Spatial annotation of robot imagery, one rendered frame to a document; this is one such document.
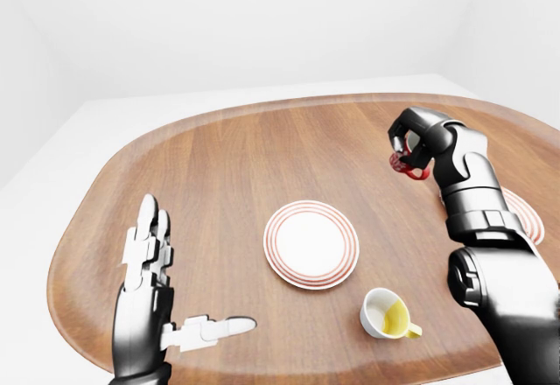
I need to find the white and yellow mug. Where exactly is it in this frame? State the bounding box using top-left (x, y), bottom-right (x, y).
top-left (359, 287), bottom-right (424, 340)

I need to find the white plate with red rings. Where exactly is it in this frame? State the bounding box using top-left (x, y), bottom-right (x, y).
top-left (262, 199), bottom-right (361, 291)
top-left (437, 185), bottom-right (546, 246)

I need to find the red mug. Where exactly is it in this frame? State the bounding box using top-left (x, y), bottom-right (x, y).
top-left (388, 134), bottom-right (431, 181)

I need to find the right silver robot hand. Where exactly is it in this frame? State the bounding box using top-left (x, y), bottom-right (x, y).
top-left (387, 106), bottom-right (466, 175)

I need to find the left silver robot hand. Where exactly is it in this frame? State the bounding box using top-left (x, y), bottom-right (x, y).
top-left (111, 192), bottom-right (258, 380)

